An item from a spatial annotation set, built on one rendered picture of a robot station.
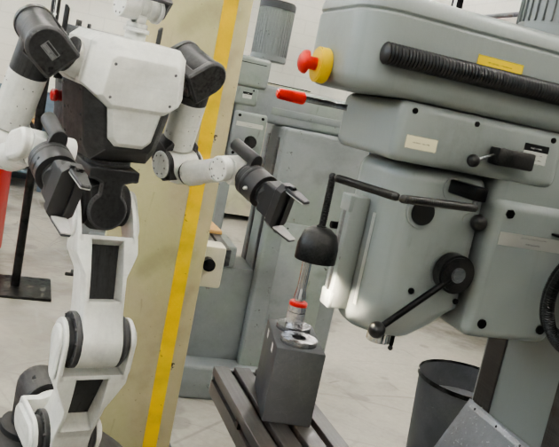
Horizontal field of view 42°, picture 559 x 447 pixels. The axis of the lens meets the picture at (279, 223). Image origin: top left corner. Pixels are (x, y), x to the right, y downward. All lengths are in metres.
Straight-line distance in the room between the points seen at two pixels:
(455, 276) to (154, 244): 1.91
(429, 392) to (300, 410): 1.63
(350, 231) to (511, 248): 0.29
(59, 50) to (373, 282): 0.90
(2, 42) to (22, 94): 8.39
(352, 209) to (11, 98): 0.88
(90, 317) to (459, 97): 1.06
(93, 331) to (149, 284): 1.24
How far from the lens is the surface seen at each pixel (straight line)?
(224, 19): 2.98
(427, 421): 3.38
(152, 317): 3.11
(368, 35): 1.17
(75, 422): 2.06
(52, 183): 1.45
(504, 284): 1.37
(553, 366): 1.58
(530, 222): 1.36
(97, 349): 1.85
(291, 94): 1.34
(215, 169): 1.85
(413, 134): 1.21
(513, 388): 1.68
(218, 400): 1.97
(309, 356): 1.73
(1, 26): 10.19
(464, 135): 1.26
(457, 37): 1.22
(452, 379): 3.71
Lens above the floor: 1.69
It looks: 9 degrees down
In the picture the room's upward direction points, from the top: 12 degrees clockwise
